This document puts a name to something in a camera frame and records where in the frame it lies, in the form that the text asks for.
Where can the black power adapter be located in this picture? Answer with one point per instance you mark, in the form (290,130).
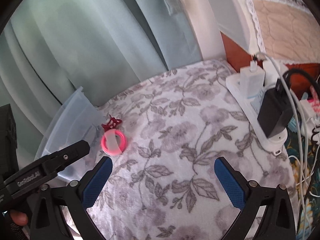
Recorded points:
(275,111)

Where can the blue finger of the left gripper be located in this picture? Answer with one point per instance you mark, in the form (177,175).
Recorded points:
(61,159)

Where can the green curtain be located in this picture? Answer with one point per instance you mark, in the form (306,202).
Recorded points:
(49,48)

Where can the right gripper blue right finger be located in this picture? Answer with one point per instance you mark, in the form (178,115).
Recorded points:
(232,182)

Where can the floral grey table cloth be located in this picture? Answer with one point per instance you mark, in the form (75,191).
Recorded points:
(164,185)

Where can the white appliance with lace cover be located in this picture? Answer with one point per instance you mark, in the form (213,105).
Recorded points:
(283,29)

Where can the person left hand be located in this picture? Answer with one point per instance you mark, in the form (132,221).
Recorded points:
(19,218)

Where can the white power strip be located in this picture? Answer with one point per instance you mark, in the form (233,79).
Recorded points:
(273,144)

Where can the clear plastic storage bin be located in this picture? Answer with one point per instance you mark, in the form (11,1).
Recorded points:
(77,119)

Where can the white usb charger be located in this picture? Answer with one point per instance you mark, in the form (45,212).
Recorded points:
(251,80)

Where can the dark red hair claw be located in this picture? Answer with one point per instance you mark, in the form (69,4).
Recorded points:
(112,123)

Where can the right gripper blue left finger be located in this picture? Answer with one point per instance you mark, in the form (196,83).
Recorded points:
(95,180)

